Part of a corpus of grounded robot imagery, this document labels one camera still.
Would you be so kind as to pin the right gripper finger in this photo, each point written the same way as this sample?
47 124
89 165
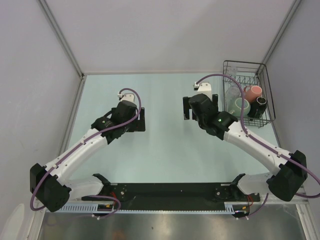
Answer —
215 101
186 108

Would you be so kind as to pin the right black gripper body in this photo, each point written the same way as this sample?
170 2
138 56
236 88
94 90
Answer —
201 122

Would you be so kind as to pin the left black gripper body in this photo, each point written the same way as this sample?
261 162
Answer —
127 126

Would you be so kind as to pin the clear faceted glass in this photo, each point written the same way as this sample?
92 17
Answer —
232 92
232 71

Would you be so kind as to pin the pink ceramic mug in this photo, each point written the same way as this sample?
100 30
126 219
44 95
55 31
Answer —
252 92

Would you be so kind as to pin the black ceramic mug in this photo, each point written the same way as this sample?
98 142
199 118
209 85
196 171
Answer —
257 107

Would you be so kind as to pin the dark wire dish rack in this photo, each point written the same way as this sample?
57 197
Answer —
254 74

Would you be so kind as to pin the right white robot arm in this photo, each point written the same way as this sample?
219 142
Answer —
284 176

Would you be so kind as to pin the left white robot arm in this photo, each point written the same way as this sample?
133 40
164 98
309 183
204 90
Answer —
51 183

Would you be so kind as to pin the green glazed ceramic mug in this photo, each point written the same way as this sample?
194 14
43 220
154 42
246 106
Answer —
235 107

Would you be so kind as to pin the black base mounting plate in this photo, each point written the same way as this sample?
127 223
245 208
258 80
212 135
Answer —
174 196

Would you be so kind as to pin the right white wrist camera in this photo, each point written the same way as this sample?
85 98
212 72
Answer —
203 88

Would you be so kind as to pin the white slotted cable duct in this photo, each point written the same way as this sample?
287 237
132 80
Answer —
92 208

